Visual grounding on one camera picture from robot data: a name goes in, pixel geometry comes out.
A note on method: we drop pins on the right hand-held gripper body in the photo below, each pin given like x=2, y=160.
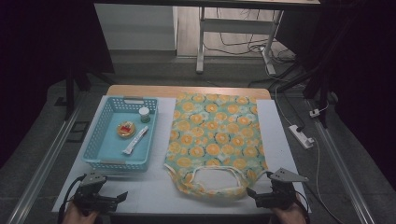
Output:
x=281, y=194

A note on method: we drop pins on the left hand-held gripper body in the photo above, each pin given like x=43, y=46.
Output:
x=90, y=194

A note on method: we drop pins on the blue plastic basket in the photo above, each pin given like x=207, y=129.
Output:
x=124, y=149

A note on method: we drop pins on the white tube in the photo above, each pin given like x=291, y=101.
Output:
x=135, y=140

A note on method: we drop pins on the small orange snack packet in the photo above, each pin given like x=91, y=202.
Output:
x=126, y=129

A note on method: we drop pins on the orange print fabric bag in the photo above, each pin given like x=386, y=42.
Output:
x=214, y=137

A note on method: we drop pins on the small jar with white lid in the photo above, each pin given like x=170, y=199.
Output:
x=144, y=114

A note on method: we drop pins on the person's right hand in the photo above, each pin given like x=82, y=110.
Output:
x=289, y=216

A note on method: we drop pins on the person's left hand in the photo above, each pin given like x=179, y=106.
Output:
x=77, y=217

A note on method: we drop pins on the white table mat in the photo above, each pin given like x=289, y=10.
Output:
x=155, y=193

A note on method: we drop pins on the white power strip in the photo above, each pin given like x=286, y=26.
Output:
x=300, y=136

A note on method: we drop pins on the black floor plate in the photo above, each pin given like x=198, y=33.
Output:
x=79, y=131

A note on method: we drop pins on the small white adapter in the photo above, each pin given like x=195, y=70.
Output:
x=314, y=112

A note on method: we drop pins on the black metal stand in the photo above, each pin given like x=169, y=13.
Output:
x=322, y=87
x=70, y=93

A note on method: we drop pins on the white cabinet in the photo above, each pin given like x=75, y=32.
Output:
x=137, y=28

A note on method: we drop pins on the aluminium floor rail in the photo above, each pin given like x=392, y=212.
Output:
x=43, y=168
x=342, y=168

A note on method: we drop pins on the white desk frame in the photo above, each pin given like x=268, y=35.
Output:
x=236, y=25

